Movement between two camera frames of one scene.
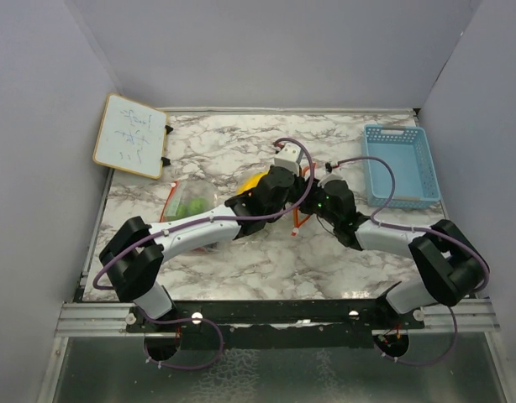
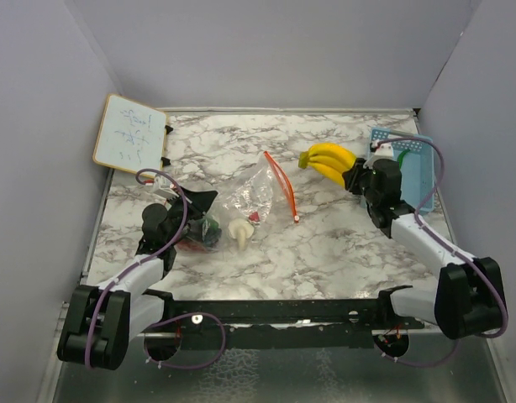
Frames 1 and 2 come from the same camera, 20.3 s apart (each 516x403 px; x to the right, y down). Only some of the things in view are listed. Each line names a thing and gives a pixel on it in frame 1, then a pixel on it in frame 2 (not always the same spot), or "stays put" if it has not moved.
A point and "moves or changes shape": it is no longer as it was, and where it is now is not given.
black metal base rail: (276, 325) stays put
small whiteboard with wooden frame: (131, 137) stays put
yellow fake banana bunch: (250, 182) → (329, 159)
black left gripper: (299, 182) → (198, 201)
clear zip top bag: (199, 194) moves or changes shape
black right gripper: (312, 191) → (354, 175)
